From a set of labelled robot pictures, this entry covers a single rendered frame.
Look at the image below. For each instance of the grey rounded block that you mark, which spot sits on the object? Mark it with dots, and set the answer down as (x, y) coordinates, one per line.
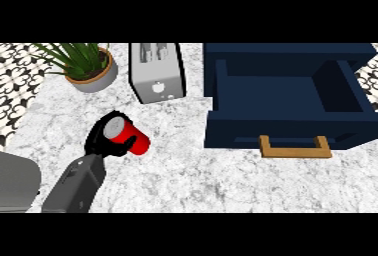
(17, 183)

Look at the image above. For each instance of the navy blue drawer front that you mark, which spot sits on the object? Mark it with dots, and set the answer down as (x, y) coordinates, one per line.
(231, 128)

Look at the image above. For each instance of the navy blue drawer box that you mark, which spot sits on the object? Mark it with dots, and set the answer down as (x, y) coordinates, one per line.
(271, 93)

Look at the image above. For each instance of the green leafy plant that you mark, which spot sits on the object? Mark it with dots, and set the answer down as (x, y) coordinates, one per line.
(79, 58)

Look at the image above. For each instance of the silver toaster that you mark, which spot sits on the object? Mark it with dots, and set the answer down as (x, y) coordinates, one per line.
(157, 83)

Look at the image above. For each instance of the red can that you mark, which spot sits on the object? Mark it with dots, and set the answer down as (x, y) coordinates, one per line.
(132, 136)

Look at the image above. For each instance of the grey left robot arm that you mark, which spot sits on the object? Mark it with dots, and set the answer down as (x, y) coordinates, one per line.
(76, 186)

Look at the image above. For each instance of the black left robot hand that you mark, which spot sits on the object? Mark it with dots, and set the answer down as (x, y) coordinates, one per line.
(98, 145)

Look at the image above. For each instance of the grey pot with brown rim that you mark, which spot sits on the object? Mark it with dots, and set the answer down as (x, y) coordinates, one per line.
(98, 80)

